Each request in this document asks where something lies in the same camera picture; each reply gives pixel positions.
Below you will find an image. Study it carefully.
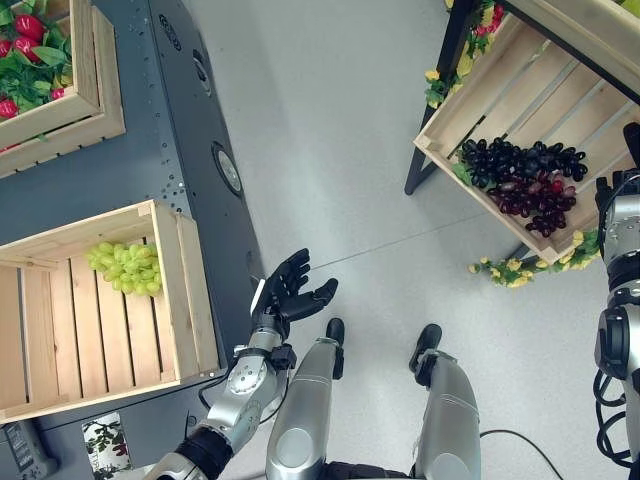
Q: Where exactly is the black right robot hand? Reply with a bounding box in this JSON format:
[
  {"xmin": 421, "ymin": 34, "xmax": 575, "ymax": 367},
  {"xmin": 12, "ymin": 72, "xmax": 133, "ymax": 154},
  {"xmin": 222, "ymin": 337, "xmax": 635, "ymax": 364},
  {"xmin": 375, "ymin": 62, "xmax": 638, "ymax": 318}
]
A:
[{"xmin": 622, "ymin": 121, "xmax": 640, "ymax": 170}]

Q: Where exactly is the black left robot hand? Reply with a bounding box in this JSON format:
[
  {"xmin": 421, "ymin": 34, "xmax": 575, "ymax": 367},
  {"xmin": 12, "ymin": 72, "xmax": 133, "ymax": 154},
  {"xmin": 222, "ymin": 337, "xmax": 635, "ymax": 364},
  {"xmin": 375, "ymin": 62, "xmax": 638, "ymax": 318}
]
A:
[{"xmin": 250, "ymin": 248, "xmax": 340, "ymax": 325}]

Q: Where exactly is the silver left robot leg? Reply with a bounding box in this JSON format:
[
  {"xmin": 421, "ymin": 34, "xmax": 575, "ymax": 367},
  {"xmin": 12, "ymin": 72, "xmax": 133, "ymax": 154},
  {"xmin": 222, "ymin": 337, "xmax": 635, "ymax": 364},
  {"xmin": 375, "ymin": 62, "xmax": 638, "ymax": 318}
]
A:
[{"xmin": 264, "ymin": 316, "xmax": 347, "ymax": 480}]

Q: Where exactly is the tilted wooden slatted crate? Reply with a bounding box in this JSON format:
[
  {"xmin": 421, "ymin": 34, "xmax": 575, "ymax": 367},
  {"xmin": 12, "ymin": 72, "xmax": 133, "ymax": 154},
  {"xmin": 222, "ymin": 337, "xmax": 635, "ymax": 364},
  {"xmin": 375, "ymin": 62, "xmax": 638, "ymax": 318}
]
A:
[{"xmin": 413, "ymin": 13, "xmax": 640, "ymax": 267}]

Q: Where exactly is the red grape bunch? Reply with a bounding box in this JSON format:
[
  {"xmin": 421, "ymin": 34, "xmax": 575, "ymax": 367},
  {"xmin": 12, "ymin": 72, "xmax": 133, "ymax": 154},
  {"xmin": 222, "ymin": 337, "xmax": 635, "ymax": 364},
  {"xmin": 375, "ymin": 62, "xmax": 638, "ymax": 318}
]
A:
[{"xmin": 486, "ymin": 171, "xmax": 579, "ymax": 239}]

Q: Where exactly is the wooden shelf crate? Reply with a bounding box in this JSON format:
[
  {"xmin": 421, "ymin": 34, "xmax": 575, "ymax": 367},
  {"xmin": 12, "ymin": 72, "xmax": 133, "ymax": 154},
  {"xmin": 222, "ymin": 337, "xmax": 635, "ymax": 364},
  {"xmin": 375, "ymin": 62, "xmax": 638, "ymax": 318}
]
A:
[{"xmin": 503, "ymin": 0, "xmax": 640, "ymax": 87}]

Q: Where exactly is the black grape bunch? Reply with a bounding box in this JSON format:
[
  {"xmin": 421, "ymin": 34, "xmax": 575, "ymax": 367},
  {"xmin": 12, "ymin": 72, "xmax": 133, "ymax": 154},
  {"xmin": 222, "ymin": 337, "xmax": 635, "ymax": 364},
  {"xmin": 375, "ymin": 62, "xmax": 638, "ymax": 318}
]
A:
[{"xmin": 456, "ymin": 136, "xmax": 590, "ymax": 190}]

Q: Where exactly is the round silver table fitting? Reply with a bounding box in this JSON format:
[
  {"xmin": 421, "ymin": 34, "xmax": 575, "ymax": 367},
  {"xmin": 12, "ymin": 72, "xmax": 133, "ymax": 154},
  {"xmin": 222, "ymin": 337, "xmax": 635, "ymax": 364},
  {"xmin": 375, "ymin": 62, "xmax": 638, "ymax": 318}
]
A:
[{"xmin": 211, "ymin": 141, "xmax": 245, "ymax": 200}]

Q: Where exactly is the green grape bunch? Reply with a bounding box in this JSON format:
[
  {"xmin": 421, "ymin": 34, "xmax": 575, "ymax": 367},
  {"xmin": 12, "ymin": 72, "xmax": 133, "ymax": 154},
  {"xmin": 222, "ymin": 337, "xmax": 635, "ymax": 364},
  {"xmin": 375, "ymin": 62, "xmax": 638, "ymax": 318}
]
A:
[{"xmin": 86, "ymin": 241, "xmax": 164, "ymax": 298}]

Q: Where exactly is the yellow flower garland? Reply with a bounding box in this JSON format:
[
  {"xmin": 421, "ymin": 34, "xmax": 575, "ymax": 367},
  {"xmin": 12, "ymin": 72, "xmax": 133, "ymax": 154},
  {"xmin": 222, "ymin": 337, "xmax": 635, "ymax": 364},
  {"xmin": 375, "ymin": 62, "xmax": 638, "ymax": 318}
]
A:
[
  {"xmin": 467, "ymin": 228, "xmax": 603, "ymax": 290},
  {"xmin": 424, "ymin": 0, "xmax": 507, "ymax": 110}
]

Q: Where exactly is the green grape leaf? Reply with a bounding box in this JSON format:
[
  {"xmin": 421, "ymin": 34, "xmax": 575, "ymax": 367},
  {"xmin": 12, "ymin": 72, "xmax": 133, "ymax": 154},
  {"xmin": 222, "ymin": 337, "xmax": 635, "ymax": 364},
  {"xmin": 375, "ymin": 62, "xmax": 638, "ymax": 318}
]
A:
[{"xmin": 451, "ymin": 160, "xmax": 475, "ymax": 187}]

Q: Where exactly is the dark robot torso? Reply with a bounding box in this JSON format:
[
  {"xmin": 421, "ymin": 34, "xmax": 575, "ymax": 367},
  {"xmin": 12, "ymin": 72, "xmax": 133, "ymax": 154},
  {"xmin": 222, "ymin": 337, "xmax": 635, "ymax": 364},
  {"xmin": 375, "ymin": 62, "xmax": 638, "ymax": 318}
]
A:
[{"xmin": 319, "ymin": 459, "xmax": 417, "ymax": 480}]

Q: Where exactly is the large wooden slatted crate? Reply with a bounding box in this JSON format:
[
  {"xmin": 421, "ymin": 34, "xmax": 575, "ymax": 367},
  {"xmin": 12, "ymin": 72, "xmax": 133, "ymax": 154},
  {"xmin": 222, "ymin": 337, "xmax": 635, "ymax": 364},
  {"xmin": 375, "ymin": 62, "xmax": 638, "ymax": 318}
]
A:
[{"xmin": 0, "ymin": 198, "xmax": 222, "ymax": 425}]

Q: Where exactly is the dark grey metal table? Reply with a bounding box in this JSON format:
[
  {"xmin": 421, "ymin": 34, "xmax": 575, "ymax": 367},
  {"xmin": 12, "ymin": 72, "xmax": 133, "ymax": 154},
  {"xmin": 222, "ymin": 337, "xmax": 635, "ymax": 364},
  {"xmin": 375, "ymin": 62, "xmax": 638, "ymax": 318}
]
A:
[{"xmin": 0, "ymin": 0, "xmax": 269, "ymax": 480}]

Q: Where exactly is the floral printed card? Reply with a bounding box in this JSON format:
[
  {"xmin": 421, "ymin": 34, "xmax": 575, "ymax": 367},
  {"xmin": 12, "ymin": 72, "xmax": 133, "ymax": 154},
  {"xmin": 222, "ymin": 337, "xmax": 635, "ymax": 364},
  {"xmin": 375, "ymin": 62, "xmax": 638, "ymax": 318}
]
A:
[{"xmin": 81, "ymin": 411, "xmax": 133, "ymax": 480}]

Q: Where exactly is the wooden base crate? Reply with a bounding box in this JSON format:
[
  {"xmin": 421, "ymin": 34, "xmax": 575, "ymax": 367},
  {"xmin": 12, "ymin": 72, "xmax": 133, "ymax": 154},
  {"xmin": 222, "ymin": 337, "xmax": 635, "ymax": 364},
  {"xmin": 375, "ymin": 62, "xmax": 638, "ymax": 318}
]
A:
[{"xmin": 0, "ymin": 7, "xmax": 127, "ymax": 180}]

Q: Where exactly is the grey device with label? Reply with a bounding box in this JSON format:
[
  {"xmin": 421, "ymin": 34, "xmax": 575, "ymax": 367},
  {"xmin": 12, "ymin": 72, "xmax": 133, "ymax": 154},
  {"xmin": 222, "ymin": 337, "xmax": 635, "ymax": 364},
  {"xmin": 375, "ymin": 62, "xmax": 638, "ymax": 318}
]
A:
[{"xmin": 0, "ymin": 421, "xmax": 60, "ymax": 480}]

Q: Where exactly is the wooden crate with greenery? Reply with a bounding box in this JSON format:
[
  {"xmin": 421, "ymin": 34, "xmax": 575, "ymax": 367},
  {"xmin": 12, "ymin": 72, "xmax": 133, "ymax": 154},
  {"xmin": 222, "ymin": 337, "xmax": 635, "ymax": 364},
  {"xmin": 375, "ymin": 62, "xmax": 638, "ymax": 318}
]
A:
[{"xmin": 0, "ymin": 0, "xmax": 105, "ymax": 150}]

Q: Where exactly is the black metal shelf frame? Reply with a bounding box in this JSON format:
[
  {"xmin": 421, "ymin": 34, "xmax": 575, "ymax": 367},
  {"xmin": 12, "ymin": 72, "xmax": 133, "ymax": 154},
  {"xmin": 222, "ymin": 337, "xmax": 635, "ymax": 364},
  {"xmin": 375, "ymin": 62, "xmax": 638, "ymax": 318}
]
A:
[{"xmin": 403, "ymin": 0, "xmax": 640, "ymax": 197}]

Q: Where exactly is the black floor cable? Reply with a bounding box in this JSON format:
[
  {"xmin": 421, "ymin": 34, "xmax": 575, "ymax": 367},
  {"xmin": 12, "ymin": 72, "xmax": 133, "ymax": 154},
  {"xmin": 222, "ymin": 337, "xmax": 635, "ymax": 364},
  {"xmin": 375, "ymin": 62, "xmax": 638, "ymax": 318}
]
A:
[{"xmin": 479, "ymin": 428, "xmax": 557, "ymax": 480}]

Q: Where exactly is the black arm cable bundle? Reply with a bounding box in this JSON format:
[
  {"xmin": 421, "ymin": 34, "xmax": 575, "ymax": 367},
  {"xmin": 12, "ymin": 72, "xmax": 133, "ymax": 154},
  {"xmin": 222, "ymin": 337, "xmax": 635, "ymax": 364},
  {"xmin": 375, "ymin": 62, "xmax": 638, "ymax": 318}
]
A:
[{"xmin": 592, "ymin": 367, "xmax": 640, "ymax": 470}]

